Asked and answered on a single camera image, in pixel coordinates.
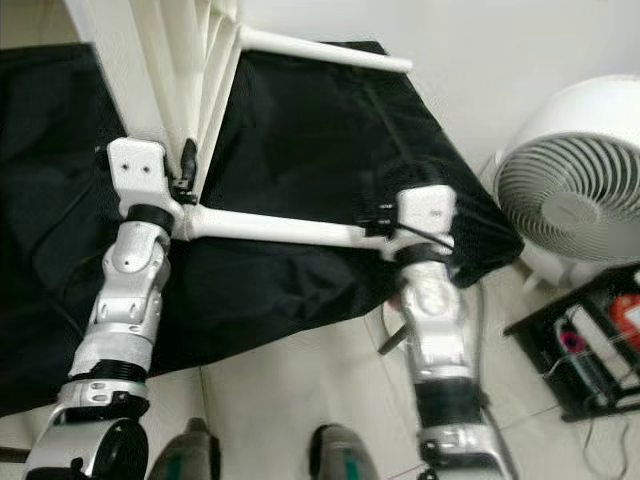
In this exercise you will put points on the red round device white label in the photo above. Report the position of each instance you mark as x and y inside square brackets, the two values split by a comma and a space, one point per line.
[630, 312]

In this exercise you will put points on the dark grey robot right foot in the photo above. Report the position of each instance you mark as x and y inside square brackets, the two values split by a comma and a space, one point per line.
[345, 458]

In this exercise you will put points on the black tablecloth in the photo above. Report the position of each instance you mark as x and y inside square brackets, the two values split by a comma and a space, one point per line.
[300, 150]

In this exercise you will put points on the dark grey robot left foot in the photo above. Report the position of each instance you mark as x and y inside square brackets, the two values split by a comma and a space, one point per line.
[190, 455]

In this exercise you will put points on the white plastic table top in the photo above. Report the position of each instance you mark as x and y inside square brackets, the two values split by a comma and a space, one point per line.
[160, 80]

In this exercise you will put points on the black metal table leg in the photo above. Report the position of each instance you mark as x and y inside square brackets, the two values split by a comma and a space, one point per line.
[394, 338]
[13, 455]

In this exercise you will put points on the white round floor base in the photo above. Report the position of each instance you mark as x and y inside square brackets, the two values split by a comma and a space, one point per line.
[392, 315]

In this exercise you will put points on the white floor fan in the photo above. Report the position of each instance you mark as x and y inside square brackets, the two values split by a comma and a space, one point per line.
[575, 180]

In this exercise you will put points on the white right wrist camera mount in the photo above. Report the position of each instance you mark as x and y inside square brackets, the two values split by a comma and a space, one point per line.
[425, 212]

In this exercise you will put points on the magenta round object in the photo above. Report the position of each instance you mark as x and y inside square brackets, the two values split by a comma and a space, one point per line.
[572, 341]

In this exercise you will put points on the dark grey robot foot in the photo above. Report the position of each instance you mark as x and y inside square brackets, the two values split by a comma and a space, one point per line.
[345, 458]
[190, 455]

